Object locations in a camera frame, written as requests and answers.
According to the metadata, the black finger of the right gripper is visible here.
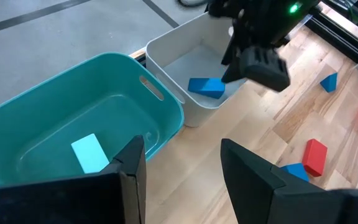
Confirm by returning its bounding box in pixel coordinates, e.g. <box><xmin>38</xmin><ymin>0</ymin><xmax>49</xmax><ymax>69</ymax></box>
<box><xmin>239</xmin><ymin>45</ymin><xmax>291</xmax><ymax>93</ymax></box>
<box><xmin>221</xmin><ymin>34</ymin><xmax>245</xmax><ymax>84</ymax></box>

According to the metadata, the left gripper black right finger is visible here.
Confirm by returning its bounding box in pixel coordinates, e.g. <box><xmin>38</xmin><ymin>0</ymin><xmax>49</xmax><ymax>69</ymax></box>
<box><xmin>221</xmin><ymin>138</ymin><xmax>358</xmax><ymax>224</ymax></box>

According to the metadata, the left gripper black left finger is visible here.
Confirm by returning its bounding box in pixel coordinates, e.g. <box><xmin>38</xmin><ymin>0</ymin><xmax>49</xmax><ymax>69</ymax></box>
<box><xmin>0</xmin><ymin>135</ymin><xmax>147</xmax><ymax>224</ymax></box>

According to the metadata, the long blue block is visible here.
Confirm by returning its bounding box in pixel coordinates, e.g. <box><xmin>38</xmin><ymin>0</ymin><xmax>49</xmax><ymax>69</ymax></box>
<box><xmin>187</xmin><ymin>77</ymin><xmax>226</xmax><ymax>100</ymax></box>

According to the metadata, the small blue block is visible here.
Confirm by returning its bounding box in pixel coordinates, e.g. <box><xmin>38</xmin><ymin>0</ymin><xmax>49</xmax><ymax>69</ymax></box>
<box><xmin>319</xmin><ymin>72</ymin><xmax>338</xmax><ymax>93</ymax></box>
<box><xmin>280</xmin><ymin>162</ymin><xmax>310</xmax><ymax>183</ymax></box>

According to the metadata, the long teal block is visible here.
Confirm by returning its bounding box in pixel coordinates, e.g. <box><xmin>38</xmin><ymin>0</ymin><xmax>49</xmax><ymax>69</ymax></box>
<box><xmin>70</xmin><ymin>133</ymin><xmax>110</xmax><ymax>174</ymax></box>

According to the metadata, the red block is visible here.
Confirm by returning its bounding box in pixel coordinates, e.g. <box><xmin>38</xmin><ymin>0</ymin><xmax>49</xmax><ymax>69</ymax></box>
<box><xmin>301</xmin><ymin>138</ymin><xmax>328</xmax><ymax>177</ymax></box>

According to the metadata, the pale grey plastic bin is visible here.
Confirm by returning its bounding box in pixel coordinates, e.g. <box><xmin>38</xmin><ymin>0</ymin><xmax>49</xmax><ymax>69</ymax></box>
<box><xmin>145</xmin><ymin>11</ymin><xmax>248</xmax><ymax>128</ymax></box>

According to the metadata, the green plastic bin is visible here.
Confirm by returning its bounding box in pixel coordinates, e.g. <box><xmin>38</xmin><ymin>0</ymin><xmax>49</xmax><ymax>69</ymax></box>
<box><xmin>0</xmin><ymin>52</ymin><xmax>185</xmax><ymax>190</ymax></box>

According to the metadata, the black aluminium table frame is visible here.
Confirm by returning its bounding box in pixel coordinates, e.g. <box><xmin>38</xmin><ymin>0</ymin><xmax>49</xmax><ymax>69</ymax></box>
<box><xmin>303</xmin><ymin>0</ymin><xmax>358</xmax><ymax>78</ymax></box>

